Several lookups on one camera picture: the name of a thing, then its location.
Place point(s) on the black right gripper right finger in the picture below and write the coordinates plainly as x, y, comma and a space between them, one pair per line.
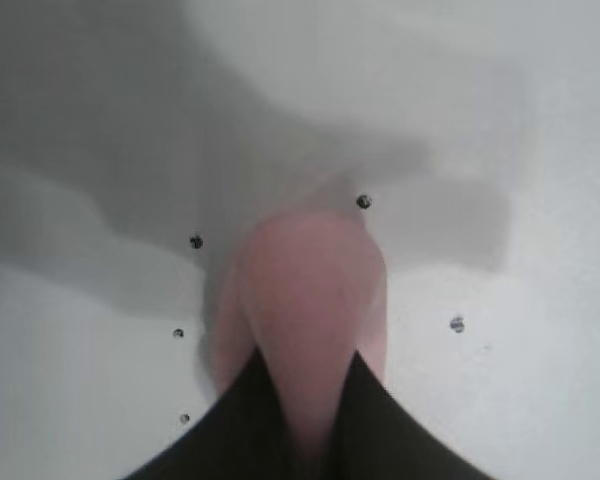
380, 435

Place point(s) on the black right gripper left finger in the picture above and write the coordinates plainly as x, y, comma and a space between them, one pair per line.
240, 430

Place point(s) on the pink peach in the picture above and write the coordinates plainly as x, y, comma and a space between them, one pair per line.
305, 290

